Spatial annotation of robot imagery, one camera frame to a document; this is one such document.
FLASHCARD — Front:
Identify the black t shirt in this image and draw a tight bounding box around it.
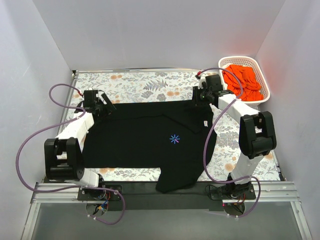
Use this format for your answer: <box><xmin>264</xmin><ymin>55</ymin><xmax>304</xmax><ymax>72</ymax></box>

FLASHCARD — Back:
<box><xmin>82</xmin><ymin>100</ymin><xmax>217</xmax><ymax>193</ymax></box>

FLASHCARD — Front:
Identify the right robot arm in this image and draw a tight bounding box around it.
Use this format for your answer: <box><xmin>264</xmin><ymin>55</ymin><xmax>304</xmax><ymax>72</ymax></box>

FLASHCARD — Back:
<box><xmin>192</xmin><ymin>86</ymin><xmax>277</xmax><ymax>199</ymax></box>

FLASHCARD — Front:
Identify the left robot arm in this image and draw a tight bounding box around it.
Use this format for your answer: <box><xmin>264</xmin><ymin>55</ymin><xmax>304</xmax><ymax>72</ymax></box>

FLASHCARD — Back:
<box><xmin>44</xmin><ymin>90</ymin><xmax>116</xmax><ymax>200</ymax></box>

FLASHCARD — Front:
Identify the white perforated plastic basket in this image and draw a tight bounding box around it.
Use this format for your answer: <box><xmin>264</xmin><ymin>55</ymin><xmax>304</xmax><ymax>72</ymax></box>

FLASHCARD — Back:
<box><xmin>218</xmin><ymin>56</ymin><xmax>271</xmax><ymax>107</ymax></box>

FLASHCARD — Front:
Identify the orange t shirt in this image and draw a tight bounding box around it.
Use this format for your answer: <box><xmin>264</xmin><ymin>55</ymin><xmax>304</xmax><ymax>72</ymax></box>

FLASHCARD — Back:
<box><xmin>222</xmin><ymin>64</ymin><xmax>264</xmax><ymax>102</ymax></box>

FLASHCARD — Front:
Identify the floral patterned table mat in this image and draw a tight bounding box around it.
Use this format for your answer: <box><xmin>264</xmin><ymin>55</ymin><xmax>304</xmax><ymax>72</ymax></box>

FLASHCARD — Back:
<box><xmin>65</xmin><ymin>72</ymin><xmax>282</xmax><ymax>182</ymax></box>

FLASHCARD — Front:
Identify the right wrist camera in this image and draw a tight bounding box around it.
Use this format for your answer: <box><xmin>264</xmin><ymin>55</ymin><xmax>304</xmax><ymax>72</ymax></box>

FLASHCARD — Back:
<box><xmin>197</xmin><ymin>74</ymin><xmax>224</xmax><ymax>92</ymax></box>

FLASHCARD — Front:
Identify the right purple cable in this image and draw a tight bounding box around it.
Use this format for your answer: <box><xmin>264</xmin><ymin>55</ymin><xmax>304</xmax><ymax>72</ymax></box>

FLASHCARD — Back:
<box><xmin>197</xmin><ymin>67</ymin><xmax>262</xmax><ymax>220</ymax></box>

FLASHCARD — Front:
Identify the purple cable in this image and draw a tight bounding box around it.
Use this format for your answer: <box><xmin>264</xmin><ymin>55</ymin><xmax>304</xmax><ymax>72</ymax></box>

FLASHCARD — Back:
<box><xmin>15</xmin><ymin>83</ymin><xmax>126</xmax><ymax>225</ymax></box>
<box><xmin>197</xmin><ymin>67</ymin><xmax>262</xmax><ymax>220</ymax></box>

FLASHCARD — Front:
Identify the aluminium back rail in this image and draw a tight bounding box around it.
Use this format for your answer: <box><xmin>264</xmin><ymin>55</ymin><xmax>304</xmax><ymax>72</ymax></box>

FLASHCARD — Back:
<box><xmin>72</xmin><ymin>68</ymin><xmax>200</xmax><ymax>76</ymax></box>

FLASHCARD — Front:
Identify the aluminium rail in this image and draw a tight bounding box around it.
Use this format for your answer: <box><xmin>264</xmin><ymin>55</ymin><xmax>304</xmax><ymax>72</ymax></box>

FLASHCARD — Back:
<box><xmin>31</xmin><ymin>181</ymin><xmax>301</xmax><ymax>203</ymax></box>
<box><xmin>72</xmin><ymin>68</ymin><xmax>200</xmax><ymax>76</ymax></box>

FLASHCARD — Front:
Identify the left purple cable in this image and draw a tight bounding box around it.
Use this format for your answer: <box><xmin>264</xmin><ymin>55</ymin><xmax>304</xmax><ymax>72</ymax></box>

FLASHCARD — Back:
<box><xmin>15</xmin><ymin>83</ymin><xmax>126</xmax><ymax>225</ymax></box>

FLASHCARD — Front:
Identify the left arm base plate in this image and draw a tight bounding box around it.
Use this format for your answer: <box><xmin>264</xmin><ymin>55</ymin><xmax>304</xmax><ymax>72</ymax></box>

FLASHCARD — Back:
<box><xmin>77</xmin><ymin>184</ymin><xmax>123</xmax><ymax>201</ymax></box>

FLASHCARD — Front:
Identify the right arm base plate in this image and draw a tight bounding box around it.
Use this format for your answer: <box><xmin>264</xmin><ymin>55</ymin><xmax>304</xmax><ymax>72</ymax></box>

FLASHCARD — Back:
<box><xmin>204</xmin><ymin>182</ymin><xmax>256</xmax><ymax>200</ymax></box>

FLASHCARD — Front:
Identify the aluminium front rail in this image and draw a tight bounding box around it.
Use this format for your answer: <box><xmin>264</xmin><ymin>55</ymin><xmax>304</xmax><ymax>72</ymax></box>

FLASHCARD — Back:
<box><xmin>31</xmin><ymin>181</ymin><xmax>301</xmax><ymax>203</ymax></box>

